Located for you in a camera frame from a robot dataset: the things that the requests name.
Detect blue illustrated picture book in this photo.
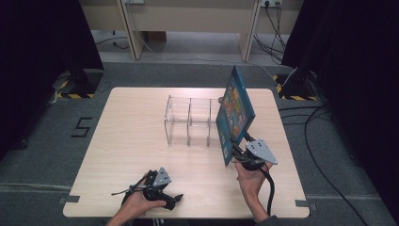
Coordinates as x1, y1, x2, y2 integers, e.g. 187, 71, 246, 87
215, 65, 256, 167

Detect short black floor cables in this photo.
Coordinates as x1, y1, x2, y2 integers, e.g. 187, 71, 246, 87
278, 105, 334, 127

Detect person's right hand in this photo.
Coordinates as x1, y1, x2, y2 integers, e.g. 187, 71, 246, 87
233, 159, 275, 205

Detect long white cable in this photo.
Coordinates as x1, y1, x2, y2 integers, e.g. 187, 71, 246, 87
134, 29, 298, 89

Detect black curtain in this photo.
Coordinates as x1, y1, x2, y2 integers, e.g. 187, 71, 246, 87
281, 0, 399, 218
0, 0, 104, 161

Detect long black floor cable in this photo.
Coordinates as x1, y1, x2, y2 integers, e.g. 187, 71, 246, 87
303, 105, 370, 226

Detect clear acrylic divided organizer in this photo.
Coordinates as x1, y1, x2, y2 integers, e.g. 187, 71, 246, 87
164, 94, 228, 148

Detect person's dark striped pants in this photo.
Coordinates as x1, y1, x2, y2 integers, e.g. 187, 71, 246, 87
133, 218, 258, 226

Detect bundle of black hanging cables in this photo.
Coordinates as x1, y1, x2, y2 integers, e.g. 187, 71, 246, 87
253, 2, 288, 66

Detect white wall socket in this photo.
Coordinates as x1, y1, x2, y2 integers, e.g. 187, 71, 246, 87
260, 0, 283, 8

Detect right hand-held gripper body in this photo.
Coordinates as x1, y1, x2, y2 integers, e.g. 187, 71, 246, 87
236, 138, 279, 172

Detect thin black cable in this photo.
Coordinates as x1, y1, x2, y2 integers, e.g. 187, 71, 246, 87
93, 30, 130, 50

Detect black stand base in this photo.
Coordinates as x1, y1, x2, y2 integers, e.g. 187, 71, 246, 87
69, 67, 104, 96
280, 70, 314, 98

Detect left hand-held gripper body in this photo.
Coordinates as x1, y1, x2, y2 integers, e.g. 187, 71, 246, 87
142, 166, 173, 202

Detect person's left hand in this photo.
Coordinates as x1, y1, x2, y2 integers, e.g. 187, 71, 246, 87
120, 173, 168, 221

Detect grey tape piece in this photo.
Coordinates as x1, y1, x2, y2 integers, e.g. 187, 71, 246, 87
58, 195, 81, 205
295, 199, 318, 211

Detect right hand-held gripper cable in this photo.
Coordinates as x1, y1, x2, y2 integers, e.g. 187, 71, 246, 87
259, 165, 277, 217

